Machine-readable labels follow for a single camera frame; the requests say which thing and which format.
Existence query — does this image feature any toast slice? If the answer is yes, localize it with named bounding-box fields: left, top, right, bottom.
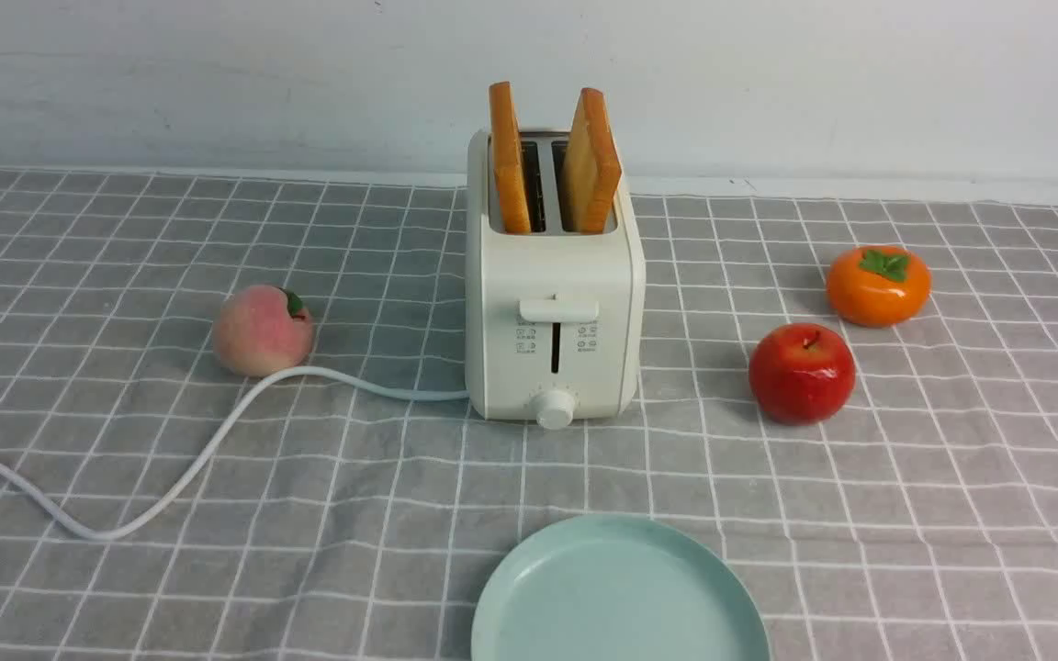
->
left=561, top=87, right=622, bottom=234
left=489, top=81, right=532, bottom=235

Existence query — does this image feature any white two-slot toaster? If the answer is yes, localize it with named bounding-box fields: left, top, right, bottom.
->
left=466, top=129, right=647, bottom=430

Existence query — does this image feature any pink peach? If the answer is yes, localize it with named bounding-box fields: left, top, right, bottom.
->
left=211, top=284, right=316, bottom=379

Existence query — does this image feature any light green plate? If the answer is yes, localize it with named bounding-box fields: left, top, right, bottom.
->
left=469, top=514, right=771, bottom=660

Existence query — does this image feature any red apple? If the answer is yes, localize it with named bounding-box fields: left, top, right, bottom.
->
left=748, top=323, right=857, bottom=426

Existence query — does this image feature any orange persimmon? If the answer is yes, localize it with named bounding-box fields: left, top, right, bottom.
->
left=826, top=244, right=932, bottom=328

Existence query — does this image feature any grey checked tablecloth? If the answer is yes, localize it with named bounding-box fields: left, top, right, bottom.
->
left=0, top=169, right=1058, bottom=660

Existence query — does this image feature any white power cable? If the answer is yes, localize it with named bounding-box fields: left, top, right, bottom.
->
left=0, top=365, right=471, bottom=541

